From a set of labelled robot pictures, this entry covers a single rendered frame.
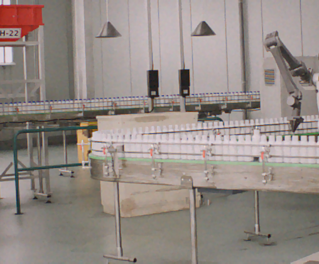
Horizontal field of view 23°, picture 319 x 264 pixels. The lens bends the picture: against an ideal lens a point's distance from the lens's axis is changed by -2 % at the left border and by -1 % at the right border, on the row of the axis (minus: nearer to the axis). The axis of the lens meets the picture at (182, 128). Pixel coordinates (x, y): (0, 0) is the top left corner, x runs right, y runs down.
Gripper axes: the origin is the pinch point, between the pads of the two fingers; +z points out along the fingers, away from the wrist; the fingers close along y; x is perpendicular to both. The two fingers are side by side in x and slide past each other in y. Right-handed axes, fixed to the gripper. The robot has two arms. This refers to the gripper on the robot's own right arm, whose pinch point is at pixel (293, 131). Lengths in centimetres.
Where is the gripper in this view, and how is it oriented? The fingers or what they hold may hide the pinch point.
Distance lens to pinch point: 504.0
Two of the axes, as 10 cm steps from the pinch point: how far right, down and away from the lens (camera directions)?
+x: 6.0, 2.7, 7.5
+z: -1.6, 9.6, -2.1
